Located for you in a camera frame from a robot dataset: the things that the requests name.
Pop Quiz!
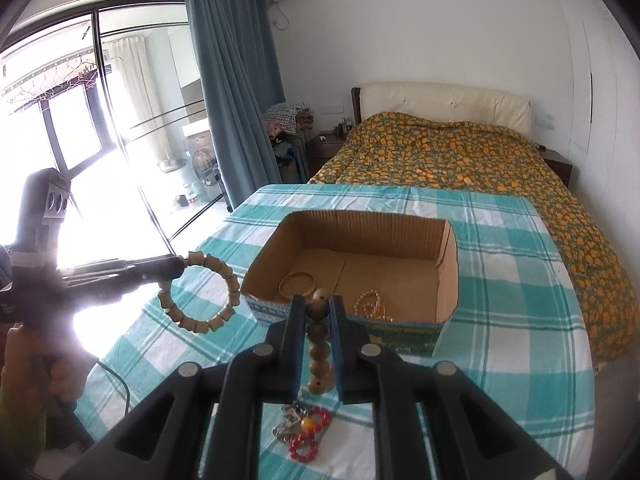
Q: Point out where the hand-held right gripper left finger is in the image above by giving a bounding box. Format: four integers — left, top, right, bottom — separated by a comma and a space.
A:
47, 295, 308, 480

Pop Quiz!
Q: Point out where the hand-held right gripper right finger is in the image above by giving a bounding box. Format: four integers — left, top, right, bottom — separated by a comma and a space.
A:
327, 295, 576, 480

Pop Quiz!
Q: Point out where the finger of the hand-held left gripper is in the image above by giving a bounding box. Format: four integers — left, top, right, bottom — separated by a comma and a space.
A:
57, 255, 190, 283
62, 272, 168, 308

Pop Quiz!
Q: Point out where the brown wooden bead string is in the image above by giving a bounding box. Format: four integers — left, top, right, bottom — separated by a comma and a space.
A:
306, 287, 335, 395

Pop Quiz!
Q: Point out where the large wooden bead bracelet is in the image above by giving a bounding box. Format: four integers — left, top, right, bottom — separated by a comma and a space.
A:
156, 250, 242, 335

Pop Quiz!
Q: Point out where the printed cardboard box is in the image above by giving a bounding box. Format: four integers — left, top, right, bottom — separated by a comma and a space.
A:
240, 210, 460, 358

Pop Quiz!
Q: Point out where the person's left hand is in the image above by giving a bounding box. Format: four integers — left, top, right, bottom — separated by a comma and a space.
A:
0, 324, 93, 411

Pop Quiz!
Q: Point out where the standing fan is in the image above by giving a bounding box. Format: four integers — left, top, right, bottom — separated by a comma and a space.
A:
191, 147, 221, 187

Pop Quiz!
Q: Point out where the teal checked cloth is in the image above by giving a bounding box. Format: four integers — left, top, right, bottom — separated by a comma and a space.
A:
75, 182, 596, 480

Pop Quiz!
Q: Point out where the dark wooden nightstand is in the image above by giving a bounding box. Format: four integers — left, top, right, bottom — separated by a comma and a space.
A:
540, 146, 573, 188
306, 132, 346, 178

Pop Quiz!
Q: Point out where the blue curtain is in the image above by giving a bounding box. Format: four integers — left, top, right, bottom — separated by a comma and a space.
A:
182, 0, 287, 211

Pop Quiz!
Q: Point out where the pile of clothes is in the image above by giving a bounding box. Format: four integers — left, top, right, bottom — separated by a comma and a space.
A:
262, 102, 316, 138

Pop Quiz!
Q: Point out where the cream padded headboard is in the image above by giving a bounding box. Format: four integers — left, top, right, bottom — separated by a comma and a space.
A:
351, 81, 532, 136

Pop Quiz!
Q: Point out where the white wardrobe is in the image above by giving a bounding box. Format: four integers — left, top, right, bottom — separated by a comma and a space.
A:
555, 0, 640, 161

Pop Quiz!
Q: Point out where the metal ring keychain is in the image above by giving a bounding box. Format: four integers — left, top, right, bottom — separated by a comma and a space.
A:
272, 402, 308, 442

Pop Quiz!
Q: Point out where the amber bead bracelet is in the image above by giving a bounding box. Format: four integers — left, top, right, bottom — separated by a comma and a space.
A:
354, 288, 396, 322

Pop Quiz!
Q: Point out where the gold bangle bracelet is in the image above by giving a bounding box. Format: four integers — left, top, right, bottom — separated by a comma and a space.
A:
278, 271, 317, 303

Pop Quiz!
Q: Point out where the red bead bracelet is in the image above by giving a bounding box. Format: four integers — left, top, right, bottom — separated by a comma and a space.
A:
289, 406, 332, 462

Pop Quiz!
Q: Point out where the black cable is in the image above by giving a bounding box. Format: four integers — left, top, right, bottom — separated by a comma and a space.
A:
95, 359, 132, 413

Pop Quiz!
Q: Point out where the black sliding door frame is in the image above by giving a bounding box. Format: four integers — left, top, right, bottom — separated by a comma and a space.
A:
0, 0, 231, 261

